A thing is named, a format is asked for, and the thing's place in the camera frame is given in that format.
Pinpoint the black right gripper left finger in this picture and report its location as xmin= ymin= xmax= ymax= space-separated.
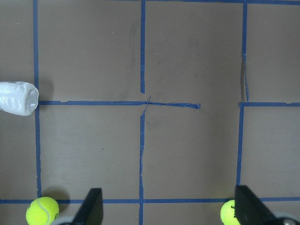
xmin=52 ymin=188 xmax=104 ymax=225

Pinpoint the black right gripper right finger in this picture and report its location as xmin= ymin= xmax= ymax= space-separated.
xmin=235 ymin=185 xmax=300 ymax=225

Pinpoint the blue white tennis ball can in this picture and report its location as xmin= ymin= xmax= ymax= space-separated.
xmin=0 ymin=81 xmax=39 ymax=116

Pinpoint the far yellow tennis ball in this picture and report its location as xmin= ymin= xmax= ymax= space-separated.
xmin=220 ymin=200 xmax=240 ymax=225

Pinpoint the yellow tennis ball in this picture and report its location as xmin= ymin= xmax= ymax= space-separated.
xmin=220 ymin=200 xmax=240 ymax=225
xmin=25 ymin=197 xmax=59 ymax=225

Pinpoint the right yellow tennis ball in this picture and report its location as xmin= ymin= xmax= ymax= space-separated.
xmin=25 ymin=197 xmax=59 ymax=225

